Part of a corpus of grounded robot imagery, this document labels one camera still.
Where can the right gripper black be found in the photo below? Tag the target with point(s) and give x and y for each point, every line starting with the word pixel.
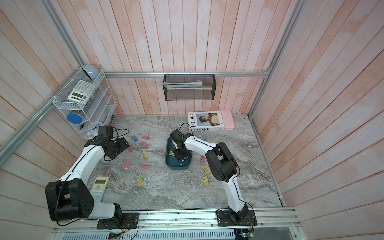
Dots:
pixel 177 155

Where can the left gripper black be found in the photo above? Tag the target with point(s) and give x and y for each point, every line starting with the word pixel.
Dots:
pixel 124 144

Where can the yellow binder clip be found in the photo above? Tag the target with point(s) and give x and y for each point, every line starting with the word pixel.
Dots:
pixel 145 154
pixel 140 182
pixel 206 169

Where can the yellow binder clip lowest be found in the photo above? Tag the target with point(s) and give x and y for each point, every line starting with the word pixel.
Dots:
pixel 206 181

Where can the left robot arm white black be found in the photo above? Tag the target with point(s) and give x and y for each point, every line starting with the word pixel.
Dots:
pixel 69 198

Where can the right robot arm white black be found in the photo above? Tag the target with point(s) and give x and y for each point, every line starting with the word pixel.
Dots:
pixel 221 162

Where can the white cup on shelf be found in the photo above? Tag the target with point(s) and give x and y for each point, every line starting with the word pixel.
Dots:
pixel 93 127

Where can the white LOEWE book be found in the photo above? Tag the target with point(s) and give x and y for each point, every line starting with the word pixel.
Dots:
pixel 206 121

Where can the yellow blue calculator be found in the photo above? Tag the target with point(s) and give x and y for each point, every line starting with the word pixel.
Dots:
pixel 98 188

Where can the pink case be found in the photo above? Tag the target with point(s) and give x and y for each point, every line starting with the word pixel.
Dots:
pixel 228 119

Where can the blue lid container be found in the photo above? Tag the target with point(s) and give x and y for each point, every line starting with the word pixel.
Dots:
pixel 75 118

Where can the white calculator on shelf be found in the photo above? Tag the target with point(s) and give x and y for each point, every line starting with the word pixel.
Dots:
pixel 82 92

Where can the papers in mesh basket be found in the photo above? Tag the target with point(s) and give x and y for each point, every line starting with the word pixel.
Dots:
pixel 184 85

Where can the white wire wall shelf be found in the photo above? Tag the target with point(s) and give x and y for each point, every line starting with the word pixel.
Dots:
pixel 100 107

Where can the black mesh wall basket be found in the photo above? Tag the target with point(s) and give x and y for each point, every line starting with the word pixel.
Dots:
pixel 206 93

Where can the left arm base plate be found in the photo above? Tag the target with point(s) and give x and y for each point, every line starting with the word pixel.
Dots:
pixel 119 222

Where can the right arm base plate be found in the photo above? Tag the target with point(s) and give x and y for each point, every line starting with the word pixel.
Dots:
pixel 230 219

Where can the aluminium front rail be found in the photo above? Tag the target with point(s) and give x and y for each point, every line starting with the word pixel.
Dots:
pixel 192 219

